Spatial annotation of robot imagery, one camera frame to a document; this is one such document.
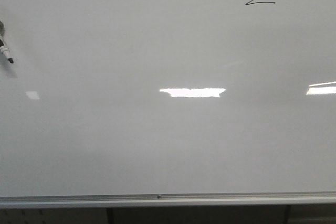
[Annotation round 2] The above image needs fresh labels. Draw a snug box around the whiteboard marker with black eraser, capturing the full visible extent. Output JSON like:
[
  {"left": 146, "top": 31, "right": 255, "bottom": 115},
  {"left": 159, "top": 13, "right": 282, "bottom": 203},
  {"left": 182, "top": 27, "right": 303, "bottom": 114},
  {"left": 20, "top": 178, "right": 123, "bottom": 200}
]
[{"left": 0, "top": 20, "right": 15, "bottom": 65}]

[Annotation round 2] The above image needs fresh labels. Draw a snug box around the large white whiteboard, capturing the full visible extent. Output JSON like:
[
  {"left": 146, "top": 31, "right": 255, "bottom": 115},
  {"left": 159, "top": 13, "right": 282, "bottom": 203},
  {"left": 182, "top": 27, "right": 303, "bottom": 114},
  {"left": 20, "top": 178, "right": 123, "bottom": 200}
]
[{"left": 1, "top": 0, "right": 335, "bottom": 197}]

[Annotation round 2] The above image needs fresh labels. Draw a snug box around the aluminium whiteboard tray rail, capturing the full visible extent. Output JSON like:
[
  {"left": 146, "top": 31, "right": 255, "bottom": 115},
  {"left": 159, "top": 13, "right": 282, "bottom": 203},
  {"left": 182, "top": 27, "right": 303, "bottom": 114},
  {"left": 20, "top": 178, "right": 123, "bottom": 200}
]
[{"left": 1, "top": 191, "right": 335, "bottom": 209}]

